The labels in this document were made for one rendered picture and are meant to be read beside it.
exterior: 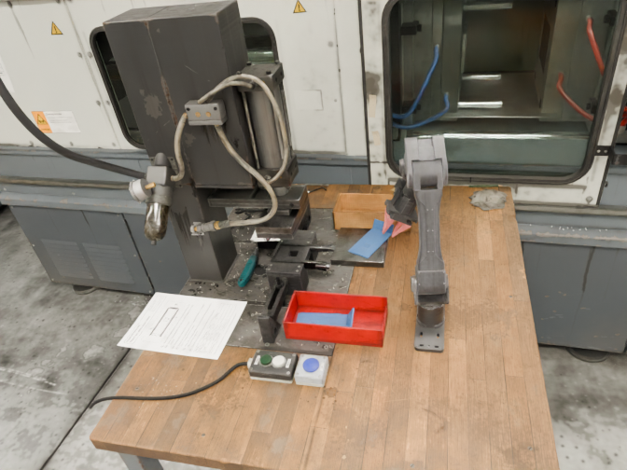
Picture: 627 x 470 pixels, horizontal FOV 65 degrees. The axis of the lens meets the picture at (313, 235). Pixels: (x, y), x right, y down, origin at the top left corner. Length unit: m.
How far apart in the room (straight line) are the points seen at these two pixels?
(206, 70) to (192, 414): 0.77
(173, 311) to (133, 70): 0.66
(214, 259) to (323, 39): 0.84
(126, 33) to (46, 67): 1.24
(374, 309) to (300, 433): 0.39
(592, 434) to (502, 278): 1.01
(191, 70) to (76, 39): 1.14
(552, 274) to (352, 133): 0.96
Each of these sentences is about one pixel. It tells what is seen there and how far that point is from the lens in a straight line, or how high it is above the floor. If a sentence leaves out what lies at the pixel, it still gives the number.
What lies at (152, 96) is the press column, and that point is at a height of 1.48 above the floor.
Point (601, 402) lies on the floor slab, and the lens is 2.42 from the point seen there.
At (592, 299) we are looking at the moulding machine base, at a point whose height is 0.37.
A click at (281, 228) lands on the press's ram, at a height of 1.14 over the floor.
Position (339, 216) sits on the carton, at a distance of 1.61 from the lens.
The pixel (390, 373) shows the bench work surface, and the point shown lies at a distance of 1.21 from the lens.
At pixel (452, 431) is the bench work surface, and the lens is 1.13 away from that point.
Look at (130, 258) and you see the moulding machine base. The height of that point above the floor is 0.34.
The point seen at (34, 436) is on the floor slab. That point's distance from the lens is 2.67.
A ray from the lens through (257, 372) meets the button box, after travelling 1.21.
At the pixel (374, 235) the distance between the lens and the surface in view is 1.56.
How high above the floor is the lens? 1.85
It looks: 36 degrees down
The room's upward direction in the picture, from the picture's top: 8 degrees counter-clockwise
